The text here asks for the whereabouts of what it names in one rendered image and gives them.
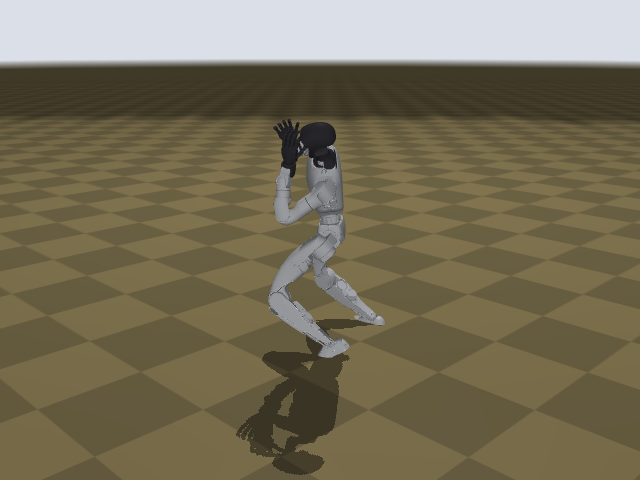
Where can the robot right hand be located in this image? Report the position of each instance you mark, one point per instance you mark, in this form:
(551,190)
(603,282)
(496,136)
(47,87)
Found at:
(283,130)

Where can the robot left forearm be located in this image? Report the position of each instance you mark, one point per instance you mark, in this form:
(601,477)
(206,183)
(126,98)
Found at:
(282,199)

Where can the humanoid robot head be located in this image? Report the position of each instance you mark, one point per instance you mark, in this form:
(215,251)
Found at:
(317,137)

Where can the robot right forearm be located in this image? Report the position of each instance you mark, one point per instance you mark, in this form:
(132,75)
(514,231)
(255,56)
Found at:
(306,152)

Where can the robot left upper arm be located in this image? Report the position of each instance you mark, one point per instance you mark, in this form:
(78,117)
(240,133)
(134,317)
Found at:
(322,193)

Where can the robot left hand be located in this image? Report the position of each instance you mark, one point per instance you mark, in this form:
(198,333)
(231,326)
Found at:
(290,152)

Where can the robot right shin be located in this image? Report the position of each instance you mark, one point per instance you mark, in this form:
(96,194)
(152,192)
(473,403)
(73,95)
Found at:
(342,292)

